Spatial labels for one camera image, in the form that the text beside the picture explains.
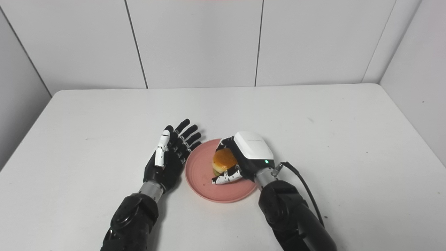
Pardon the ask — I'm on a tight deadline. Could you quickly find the pink round plate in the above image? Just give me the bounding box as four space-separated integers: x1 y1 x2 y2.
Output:
185 139 258 203

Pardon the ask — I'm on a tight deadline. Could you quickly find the toy hamburger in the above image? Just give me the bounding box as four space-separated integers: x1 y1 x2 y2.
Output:
213 148 239 176

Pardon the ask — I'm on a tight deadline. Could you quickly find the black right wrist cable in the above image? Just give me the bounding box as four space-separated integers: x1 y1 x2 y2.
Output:
272 161 325 228

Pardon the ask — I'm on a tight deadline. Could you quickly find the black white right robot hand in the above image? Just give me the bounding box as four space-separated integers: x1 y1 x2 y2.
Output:
212 131 276 185

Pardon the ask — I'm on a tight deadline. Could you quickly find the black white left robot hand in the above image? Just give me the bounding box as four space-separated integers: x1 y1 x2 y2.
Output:
143 119 202 194

